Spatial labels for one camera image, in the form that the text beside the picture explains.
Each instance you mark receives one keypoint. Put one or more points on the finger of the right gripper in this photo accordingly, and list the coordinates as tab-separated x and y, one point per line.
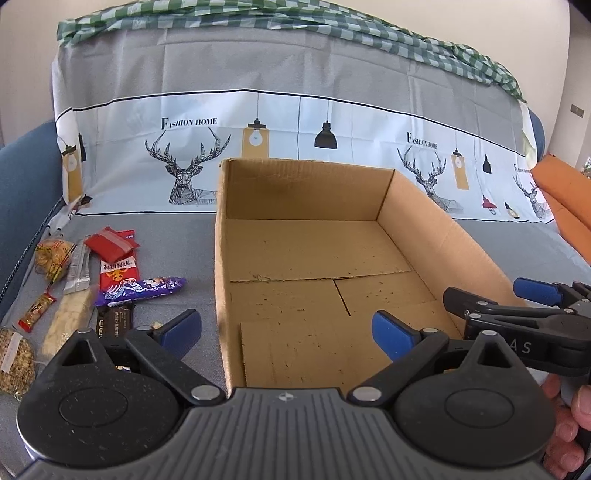
470	306
551	294

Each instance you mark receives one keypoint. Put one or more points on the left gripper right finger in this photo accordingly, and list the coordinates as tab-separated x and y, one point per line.
412	353

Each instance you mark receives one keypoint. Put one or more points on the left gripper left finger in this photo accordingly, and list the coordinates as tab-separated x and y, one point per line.
160	352

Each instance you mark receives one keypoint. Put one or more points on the purple snack bar wrapper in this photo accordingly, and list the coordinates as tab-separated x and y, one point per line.
133	291

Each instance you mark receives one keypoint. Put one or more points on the red snack packet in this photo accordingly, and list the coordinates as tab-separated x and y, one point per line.
109	245

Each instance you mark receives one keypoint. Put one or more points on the small red yellow candy bar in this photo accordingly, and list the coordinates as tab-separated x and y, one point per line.
35	311

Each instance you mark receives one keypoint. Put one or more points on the red spicy strip packet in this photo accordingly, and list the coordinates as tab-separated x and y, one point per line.
114	274

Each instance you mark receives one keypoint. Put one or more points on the right hand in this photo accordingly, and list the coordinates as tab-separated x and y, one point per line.
563	454

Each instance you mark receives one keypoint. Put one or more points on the dark brown chocolate bar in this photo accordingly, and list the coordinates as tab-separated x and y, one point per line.
114	321

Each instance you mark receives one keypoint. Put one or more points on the clear pack white crackers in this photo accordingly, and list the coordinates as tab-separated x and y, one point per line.
76	305

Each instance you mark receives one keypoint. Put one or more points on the orange cushion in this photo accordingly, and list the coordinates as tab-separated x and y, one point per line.
567	192

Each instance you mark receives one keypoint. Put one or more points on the brown cardboard box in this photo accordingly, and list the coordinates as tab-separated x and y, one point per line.
307	251

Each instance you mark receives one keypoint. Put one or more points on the yellow fried snack bag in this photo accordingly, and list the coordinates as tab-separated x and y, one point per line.
52	257

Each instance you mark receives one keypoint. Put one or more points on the round nut brittle pack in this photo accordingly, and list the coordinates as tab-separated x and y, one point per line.
17	364

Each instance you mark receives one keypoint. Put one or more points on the grey deer print cloth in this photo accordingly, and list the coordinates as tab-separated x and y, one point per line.
144	121

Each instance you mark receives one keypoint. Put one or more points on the green checkered cloth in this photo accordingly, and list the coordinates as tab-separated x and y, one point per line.
321	17

